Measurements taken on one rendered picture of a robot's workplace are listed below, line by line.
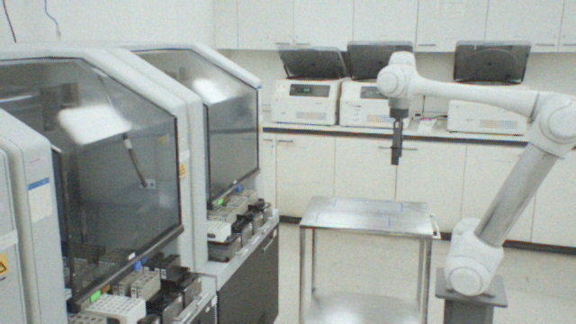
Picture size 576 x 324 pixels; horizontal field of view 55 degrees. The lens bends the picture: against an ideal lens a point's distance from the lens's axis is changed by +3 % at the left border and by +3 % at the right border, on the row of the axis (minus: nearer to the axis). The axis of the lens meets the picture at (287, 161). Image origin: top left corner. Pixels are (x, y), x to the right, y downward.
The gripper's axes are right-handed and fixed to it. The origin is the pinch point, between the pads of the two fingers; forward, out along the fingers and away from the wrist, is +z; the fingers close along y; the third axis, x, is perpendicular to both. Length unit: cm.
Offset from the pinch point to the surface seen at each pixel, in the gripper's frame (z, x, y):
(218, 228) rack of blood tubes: 34, 73, -12
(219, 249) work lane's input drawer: 41, 71, -17
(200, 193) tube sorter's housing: 15, 75, -24
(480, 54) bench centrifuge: -28, -39, 246
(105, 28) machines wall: -48, 186, 85
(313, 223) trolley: 38, 37, 17
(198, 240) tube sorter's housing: 34, 75, -27
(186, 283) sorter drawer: 38, 67, -53
